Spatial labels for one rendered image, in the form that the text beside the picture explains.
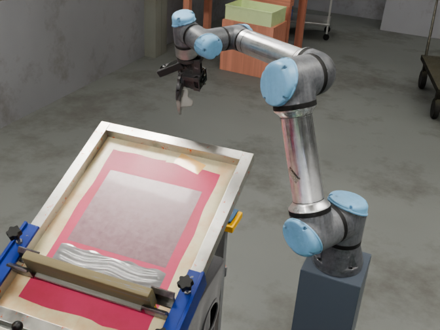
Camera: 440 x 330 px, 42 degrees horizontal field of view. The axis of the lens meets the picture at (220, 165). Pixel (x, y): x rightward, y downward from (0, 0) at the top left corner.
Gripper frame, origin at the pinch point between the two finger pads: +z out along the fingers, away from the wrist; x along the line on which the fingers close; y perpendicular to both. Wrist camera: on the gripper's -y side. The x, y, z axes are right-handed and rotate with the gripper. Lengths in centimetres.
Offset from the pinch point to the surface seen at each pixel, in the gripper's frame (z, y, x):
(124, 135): 7.5, -18.2, -16.0
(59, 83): 213, -261, 239
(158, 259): 14, 14, -58
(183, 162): 10.2, 6.2, -19.4
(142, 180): 11.3, -4.2, -30.9
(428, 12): 336, 77, 711
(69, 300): 16, -5, -78
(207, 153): 7.0, 14.0, -16.0
